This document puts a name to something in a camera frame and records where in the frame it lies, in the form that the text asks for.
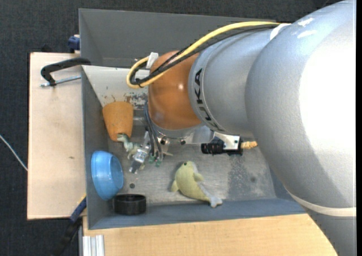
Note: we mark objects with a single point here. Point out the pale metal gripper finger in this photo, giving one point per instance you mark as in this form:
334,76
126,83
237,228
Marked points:
145,153
135,164

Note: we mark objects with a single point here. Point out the green toy dinosaur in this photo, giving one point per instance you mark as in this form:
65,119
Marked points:
128,144

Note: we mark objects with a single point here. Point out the blue bowl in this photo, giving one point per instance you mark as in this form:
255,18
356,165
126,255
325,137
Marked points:
105,174

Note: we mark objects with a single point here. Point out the orange cup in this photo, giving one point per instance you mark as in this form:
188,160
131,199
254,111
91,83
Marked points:
118,119

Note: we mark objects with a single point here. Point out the yellow-green plush dolphin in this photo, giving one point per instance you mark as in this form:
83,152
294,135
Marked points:
188,182

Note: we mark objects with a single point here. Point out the grey metal bin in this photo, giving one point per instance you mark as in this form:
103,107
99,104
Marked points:
226,175

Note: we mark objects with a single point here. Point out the pale wood flat board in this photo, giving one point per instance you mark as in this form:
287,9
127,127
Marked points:
53,142

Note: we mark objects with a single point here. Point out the black cylinder on white bracket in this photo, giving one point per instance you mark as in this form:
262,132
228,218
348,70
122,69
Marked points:
215,148

